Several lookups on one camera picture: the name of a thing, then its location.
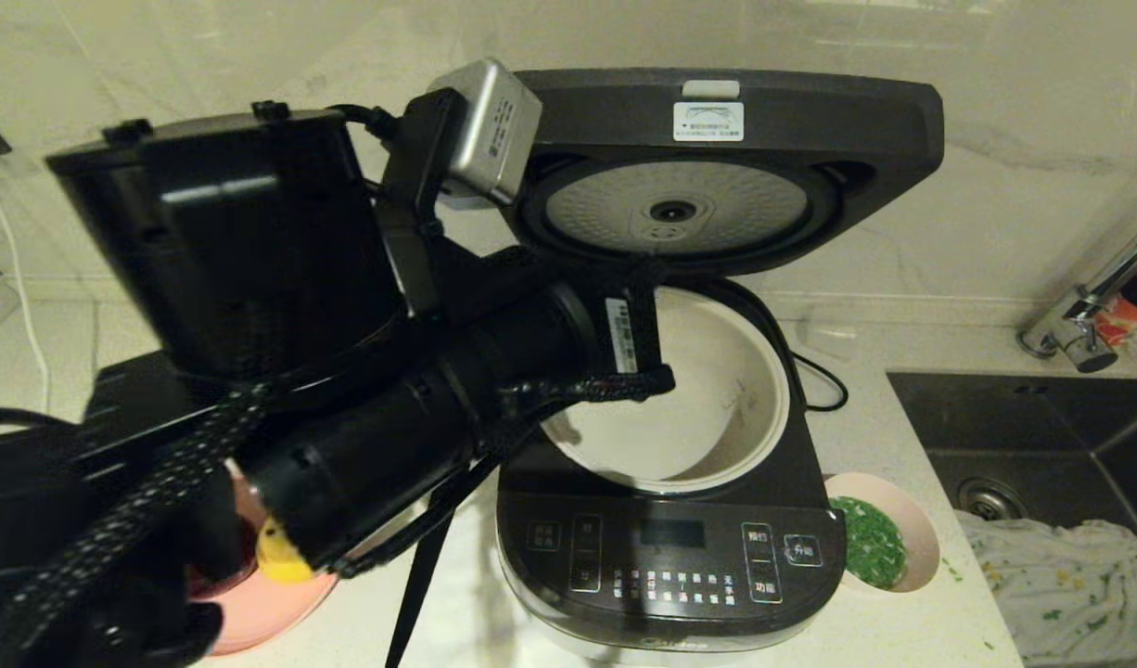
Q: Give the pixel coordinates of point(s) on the pink plate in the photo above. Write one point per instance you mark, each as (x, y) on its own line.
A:
(281, 612)

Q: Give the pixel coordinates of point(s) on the black rice cooker base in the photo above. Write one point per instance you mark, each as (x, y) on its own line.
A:
(680, 575)

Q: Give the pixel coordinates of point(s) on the orange printed bottle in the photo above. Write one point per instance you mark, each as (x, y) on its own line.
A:
(1125, 311)

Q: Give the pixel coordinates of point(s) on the chrome faucet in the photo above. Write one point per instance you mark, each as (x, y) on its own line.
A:
(1074, 329)

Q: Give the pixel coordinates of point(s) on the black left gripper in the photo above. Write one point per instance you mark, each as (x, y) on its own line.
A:
(587, 339)

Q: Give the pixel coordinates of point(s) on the white stained cloth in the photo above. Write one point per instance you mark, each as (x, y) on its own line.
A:
(1060, 584)

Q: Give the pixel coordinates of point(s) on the yellow pear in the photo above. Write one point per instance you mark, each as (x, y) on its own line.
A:
(281, 557)

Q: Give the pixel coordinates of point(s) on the red apple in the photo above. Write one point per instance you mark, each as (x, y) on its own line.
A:
(225, 571)

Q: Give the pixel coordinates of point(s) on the long black flat strip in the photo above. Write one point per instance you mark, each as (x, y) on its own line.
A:
(420, 575)

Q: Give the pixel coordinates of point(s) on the white inner pot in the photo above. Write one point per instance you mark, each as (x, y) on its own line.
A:
(717, 417)

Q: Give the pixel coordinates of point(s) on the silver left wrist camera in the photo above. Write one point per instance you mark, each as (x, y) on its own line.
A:
(494, 130)

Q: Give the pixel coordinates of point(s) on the chopped green vegetables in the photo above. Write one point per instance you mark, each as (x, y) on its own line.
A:
(870, 547)

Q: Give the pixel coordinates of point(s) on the black rice cooker lid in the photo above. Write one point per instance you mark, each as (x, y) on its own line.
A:
(791, 130)

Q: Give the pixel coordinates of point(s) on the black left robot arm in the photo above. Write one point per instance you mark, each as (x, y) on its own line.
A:
(253, 241)

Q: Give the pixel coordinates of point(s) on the round sink drain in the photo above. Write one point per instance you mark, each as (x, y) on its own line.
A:
(990, 501)

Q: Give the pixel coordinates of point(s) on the pink bowl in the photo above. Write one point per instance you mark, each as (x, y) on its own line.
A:
(916, 529)

